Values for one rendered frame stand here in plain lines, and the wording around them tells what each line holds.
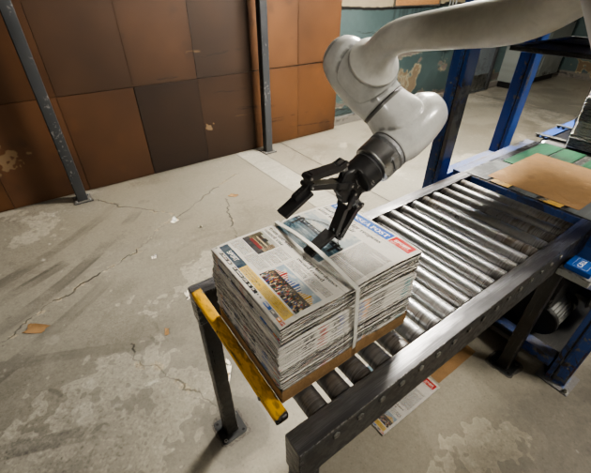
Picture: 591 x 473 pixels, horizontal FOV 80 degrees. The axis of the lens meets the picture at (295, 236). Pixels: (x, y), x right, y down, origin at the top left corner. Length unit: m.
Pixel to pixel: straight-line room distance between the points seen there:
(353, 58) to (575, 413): 1.77
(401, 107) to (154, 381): 1.58
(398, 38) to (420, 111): 0.17
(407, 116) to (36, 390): 1.92
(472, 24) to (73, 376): 1.99
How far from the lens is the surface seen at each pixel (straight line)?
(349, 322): 0.76
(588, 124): 2.40
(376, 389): 0.84
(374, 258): 0.76
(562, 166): 2.14
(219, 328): 0.91
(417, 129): 0.78
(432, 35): 0.64
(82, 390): 2.00
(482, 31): 0.59
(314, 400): 0.81
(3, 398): 2.17
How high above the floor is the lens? 1.50
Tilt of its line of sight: 35 degrees down
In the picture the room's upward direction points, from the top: straight up
